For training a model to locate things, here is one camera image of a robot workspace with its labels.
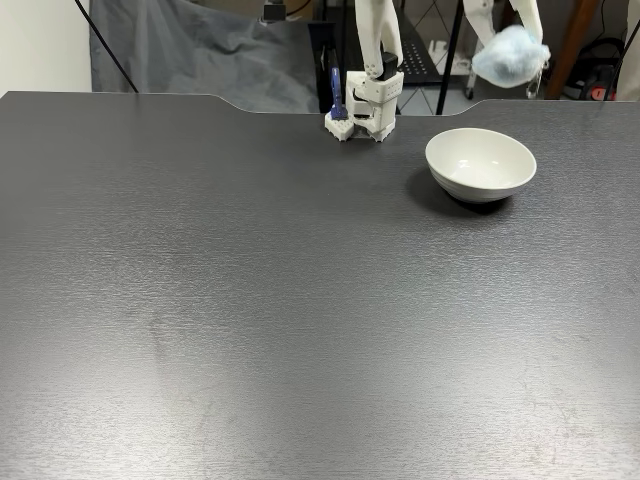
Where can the white bowl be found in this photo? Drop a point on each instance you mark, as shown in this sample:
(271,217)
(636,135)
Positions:
(480,160)

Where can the blue clamp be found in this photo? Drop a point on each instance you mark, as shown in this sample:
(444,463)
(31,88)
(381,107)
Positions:
(338,100)

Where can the black perforated panel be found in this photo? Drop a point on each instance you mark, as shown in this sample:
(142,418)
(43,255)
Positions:
(420,50)

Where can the white cart frame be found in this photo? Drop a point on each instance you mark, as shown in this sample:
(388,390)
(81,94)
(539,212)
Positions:
(470,89)

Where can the skyblue plush doll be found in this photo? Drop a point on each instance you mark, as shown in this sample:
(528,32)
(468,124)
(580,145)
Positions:
(507,57)

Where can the thick wooden leg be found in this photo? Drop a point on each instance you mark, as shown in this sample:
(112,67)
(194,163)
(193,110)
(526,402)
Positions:
(570,50)

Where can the black tripod leg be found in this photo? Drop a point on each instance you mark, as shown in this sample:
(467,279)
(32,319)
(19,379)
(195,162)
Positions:
(107,47)

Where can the black pole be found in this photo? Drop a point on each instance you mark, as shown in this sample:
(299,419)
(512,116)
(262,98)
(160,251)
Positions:
(450,50)

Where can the thin wooden leg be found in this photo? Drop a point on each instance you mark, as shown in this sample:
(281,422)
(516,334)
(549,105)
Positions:
(502,12)

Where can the black red vacuum cleaner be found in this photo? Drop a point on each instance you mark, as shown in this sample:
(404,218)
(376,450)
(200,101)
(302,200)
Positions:
(595,65)

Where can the grey cloth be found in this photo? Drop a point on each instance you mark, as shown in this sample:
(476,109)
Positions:
(200,50)

